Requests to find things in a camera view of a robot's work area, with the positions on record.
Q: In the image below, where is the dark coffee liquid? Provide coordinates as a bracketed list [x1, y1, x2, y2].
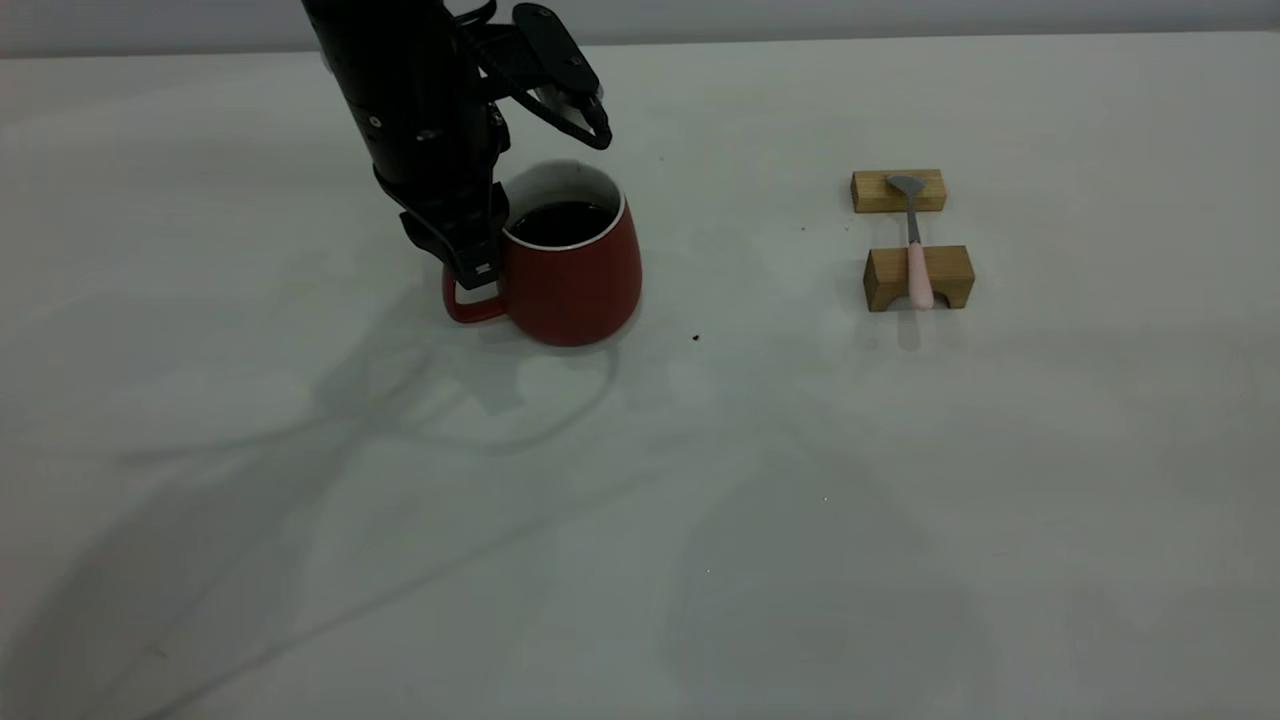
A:
[512, 202, 613, 248]

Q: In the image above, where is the notched wooden block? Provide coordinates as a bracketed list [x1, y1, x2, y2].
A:
[864, 245, 976, 313]

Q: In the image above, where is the flat wooden block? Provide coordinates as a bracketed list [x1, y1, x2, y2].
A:
[851, 169, 947, 214]

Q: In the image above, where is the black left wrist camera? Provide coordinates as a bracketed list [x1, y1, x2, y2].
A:
[465, 3, 613, 151]

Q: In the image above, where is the pink handled metal spoon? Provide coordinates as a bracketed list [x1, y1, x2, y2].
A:
[886, 175, 935, 311]

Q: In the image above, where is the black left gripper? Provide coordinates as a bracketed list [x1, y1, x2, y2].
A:
[335, 55, 513, 292]

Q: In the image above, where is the red ceramic mug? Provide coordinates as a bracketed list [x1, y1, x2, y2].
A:
[443, 160, 643, 348]

